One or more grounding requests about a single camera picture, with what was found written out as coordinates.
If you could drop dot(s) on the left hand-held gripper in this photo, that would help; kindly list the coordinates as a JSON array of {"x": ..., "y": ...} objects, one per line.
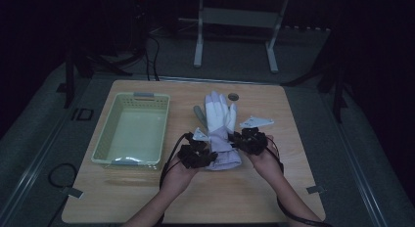
[{"x": 195, "y": 152}]

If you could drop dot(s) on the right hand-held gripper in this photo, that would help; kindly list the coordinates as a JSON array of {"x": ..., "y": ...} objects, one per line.
[{"x": 251, "y": 139}]

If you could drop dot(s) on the white and grey glove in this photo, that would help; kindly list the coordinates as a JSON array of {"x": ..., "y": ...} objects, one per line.
[
  {"x": 219, "y": 122},
  {"x": 200, "y": 115}
]

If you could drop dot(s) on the pale yellow plastic basket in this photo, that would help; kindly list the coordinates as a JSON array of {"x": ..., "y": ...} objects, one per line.
[{"x": 133, "y": 132}]

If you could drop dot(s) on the person's right hand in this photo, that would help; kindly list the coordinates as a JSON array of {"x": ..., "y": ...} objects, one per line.
[{"x": 267, "y": 161}]

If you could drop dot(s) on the person's left hand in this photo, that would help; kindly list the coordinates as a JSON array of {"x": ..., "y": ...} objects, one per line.
[{"x": 177, "y": 176}]

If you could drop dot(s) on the grey tape piece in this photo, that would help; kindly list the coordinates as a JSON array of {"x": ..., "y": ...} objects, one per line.
[
  {"x": 72, "y": 192},
  {"x": 315, "y": 189}
]

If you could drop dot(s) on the black tripod stand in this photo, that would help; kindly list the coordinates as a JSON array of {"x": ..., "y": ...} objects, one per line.
[
  {"x": 336, "y": 77},
  {"x": 78, "y": 67}
]

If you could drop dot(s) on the white metal stand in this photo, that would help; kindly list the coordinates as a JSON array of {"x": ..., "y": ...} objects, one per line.
[{"x": 238, "y": 18}]

